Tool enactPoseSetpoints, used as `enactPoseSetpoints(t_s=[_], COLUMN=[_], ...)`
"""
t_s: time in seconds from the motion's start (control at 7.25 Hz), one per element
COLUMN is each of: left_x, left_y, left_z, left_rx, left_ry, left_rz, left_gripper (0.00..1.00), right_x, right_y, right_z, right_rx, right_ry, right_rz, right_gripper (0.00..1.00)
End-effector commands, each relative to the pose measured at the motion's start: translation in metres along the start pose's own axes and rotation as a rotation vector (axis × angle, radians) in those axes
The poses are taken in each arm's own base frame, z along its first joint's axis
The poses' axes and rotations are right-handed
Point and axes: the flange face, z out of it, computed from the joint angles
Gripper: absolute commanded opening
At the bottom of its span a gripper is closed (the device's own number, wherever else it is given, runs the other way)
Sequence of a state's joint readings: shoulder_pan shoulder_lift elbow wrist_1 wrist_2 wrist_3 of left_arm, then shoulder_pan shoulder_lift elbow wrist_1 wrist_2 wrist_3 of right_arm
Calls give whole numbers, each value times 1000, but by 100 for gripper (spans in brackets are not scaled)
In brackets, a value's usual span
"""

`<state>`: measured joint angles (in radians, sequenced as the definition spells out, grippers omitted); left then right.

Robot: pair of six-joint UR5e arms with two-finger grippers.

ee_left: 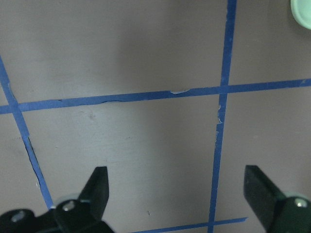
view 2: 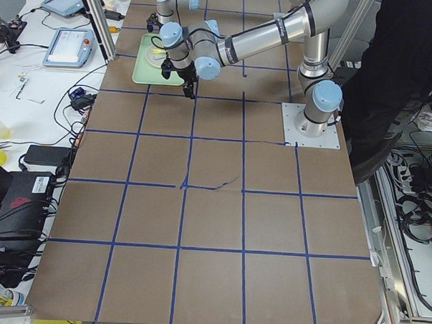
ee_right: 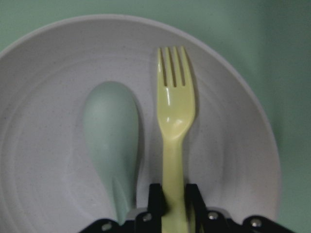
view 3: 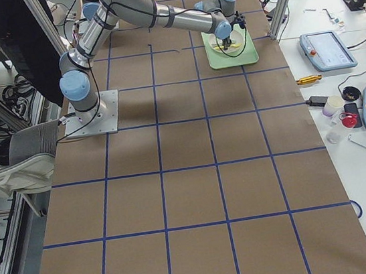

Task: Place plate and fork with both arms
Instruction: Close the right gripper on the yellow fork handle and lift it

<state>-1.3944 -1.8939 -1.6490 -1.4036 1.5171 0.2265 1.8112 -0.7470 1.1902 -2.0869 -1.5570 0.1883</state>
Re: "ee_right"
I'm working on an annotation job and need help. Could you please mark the light green plastic tray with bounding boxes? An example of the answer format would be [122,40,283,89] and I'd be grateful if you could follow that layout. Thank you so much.
[0,0,311,233]

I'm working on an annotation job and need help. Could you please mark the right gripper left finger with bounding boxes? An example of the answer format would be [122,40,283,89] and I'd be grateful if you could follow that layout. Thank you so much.
[82,183,165,233]

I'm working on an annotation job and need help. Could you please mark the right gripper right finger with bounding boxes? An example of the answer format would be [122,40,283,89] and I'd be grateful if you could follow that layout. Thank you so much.
[186,184,292,233]

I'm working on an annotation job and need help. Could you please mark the pale green plastic spoon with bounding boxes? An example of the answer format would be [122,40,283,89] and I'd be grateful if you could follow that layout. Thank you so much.
[83,82,139,224]

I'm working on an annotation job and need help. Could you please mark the white round plate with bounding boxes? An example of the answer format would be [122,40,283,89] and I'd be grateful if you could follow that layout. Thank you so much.
[0,15,280,233]

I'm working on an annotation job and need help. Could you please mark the yellow plastic fork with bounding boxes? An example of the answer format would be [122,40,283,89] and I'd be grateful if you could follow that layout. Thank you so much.
[157,47,196,233]

